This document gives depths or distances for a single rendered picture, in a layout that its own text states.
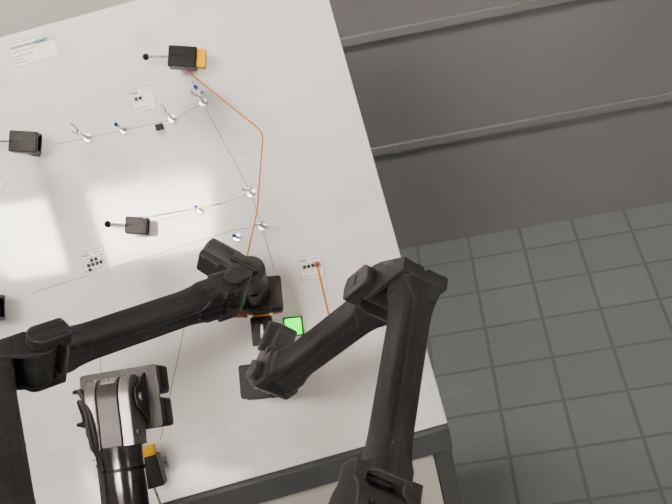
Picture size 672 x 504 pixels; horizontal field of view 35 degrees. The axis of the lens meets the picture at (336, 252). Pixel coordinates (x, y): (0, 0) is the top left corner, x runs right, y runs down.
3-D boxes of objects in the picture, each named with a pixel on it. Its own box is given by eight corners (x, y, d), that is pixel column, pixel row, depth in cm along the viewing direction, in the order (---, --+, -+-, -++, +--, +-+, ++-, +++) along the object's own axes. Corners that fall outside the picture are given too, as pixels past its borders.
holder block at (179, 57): (148, 51, 220) (140, 42, 211) (201, 54, 220) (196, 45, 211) (146, 73, 220) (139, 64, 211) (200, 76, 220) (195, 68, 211)
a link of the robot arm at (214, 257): (227, 322, 192) (236, 285, 187) (175, 292, 195) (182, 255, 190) (261, 291, 201) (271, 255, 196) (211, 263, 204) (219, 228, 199)
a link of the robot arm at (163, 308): (31, 399, 167) (37, 348, 160) (13, 375, 170) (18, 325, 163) (246, 321, 194) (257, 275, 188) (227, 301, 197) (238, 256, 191)
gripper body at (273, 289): (229, 284, 207) (224, 268, 200) (281, 279, 207) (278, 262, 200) (231, 314, 204) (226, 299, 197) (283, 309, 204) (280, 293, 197)
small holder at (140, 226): (109, 214, 219) (102, 211, 212) (153, 216, 219) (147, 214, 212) (108, 236, 219) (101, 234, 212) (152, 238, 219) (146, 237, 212)
